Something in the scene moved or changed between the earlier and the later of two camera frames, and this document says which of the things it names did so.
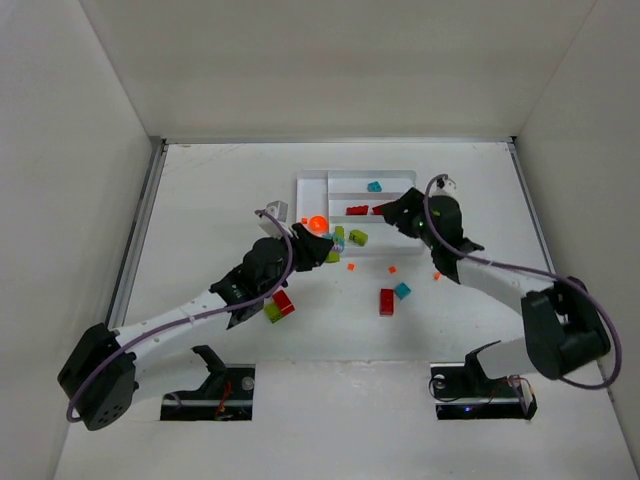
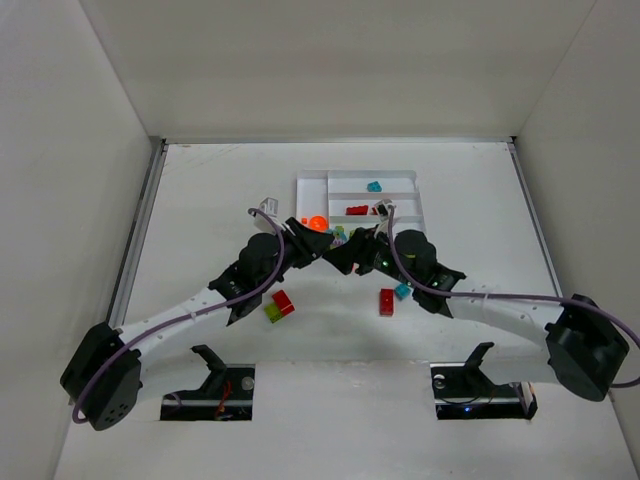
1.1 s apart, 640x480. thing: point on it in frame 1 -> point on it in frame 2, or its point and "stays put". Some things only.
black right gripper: [409, 210] -> [366, 248]
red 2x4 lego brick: [357, 210] stays put
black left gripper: [304, 248] stays put
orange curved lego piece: [318, 223] stays put
